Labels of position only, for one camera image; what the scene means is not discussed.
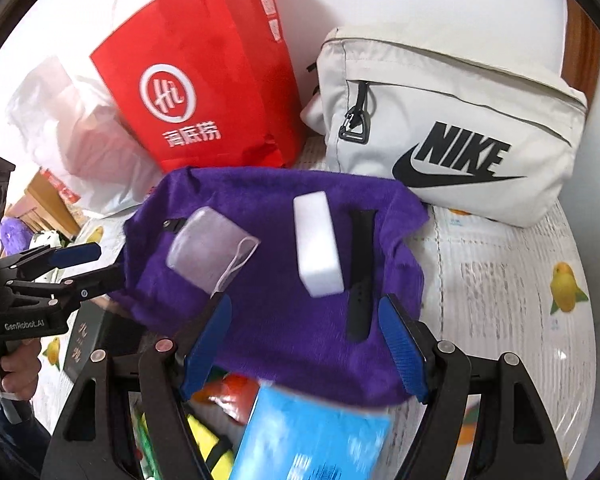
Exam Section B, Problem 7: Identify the wooden door frame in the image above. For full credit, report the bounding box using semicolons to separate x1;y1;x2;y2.
562;0;600;104

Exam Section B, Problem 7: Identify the yellow Adidas wristband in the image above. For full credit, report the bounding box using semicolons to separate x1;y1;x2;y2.
186;414;235;480

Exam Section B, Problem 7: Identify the green snack packet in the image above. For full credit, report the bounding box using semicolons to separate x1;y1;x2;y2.
132;408;161;480

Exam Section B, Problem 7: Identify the purple fleece towel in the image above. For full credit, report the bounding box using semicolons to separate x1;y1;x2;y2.
114;167;428;408

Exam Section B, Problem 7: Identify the black rectangular box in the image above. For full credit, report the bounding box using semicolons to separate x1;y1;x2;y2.
64;301;145;382

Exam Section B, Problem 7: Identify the blue tissue pack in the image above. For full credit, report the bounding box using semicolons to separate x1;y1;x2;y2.
230;386;391;479

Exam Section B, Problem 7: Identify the beige Nike waist bag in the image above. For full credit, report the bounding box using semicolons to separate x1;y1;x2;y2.
301;24;588;228

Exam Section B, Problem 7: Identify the purple plush toy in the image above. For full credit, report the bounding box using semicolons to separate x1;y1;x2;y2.
0;217;33;256

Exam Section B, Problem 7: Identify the red paper shopping bag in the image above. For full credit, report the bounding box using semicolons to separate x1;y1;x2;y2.
91;0;306;172

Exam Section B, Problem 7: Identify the white eraser block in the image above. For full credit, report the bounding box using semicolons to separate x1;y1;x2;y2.
292;191;344;298

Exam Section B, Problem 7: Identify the white plastic Miniso bag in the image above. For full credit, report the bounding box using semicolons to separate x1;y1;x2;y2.
9;64;162;217

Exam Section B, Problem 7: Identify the black watch strap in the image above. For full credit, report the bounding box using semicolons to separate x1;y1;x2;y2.
345;208;379;344

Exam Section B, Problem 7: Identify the person's left hand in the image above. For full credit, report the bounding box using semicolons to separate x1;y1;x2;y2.
0;338;41;401

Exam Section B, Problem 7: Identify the fruit print lace tablecloth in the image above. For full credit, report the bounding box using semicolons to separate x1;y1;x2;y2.
29;134;598;480

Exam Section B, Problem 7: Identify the translucent drawstring pouch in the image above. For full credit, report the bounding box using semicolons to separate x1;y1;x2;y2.
166;207;260;296

